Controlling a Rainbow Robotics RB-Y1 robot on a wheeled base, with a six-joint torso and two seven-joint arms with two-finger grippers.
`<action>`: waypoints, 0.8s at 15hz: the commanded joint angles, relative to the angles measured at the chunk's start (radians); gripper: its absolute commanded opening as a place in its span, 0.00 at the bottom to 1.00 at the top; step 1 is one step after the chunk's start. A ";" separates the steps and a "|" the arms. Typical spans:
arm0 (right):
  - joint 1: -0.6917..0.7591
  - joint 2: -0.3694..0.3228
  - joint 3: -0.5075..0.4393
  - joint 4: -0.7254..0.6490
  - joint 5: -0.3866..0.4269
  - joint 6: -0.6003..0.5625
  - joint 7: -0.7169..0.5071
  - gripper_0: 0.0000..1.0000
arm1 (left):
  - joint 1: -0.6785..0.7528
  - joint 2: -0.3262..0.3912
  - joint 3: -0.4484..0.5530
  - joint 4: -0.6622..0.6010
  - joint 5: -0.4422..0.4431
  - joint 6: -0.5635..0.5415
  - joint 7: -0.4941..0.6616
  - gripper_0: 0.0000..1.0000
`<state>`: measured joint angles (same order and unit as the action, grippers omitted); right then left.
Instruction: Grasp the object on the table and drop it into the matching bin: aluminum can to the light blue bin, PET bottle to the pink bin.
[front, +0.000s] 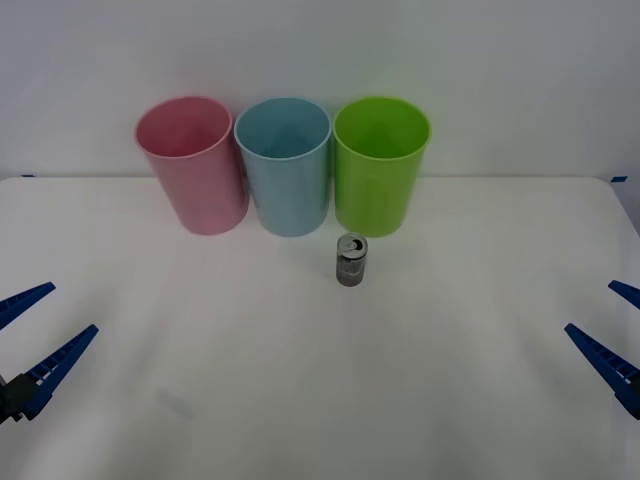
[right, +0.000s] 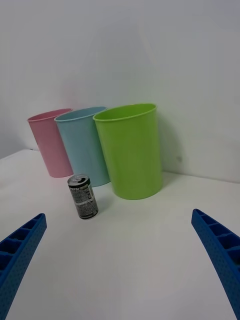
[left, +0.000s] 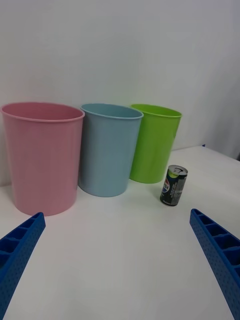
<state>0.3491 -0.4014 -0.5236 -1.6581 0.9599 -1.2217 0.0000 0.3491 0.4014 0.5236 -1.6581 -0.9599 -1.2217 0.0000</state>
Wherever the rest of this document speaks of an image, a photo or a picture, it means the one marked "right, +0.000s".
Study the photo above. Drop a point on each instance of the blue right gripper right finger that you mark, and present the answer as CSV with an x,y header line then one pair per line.
x,y
220,247

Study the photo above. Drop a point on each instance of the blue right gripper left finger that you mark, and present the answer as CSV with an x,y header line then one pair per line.
x,y
22,247

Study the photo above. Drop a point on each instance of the black drink can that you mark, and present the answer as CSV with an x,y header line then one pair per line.
x,y
83,197

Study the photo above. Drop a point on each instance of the pink plastic bin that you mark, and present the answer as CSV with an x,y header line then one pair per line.
x,y
47,145

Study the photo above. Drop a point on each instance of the pale blue plastic bin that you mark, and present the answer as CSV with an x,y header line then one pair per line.
x,y
80,147

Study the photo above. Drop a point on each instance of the green plastic bin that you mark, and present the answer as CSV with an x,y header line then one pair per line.
x,y
132,155

